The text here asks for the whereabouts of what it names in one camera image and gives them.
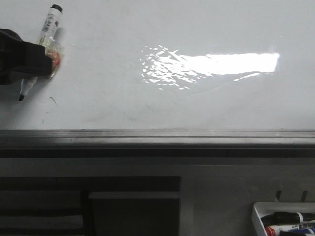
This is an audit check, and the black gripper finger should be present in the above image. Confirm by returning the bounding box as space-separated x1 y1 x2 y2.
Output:
9 41 53 80

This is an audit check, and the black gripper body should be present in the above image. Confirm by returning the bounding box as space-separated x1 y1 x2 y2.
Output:
0 29 25 85

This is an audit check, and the white black whiteboard marker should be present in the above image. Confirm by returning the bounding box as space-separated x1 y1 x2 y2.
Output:
18 4 65 102

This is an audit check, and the dark slatted rack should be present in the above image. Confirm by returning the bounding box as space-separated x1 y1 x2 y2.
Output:
0 177 181 236

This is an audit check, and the white marker tray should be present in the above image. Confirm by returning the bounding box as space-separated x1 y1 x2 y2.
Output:
252 202 315 236

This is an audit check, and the red capped marker in tray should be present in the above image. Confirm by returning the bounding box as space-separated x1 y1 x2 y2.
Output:
264 223 315 236

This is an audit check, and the black capped marker in tray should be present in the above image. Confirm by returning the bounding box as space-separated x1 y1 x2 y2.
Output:
261 211 315 226

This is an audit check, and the blue marker in tray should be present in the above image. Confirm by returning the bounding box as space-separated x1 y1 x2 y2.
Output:
279 227 315 236

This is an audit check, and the white whiteboard with frame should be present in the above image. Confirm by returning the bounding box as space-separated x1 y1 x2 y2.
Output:
0 0 315 158

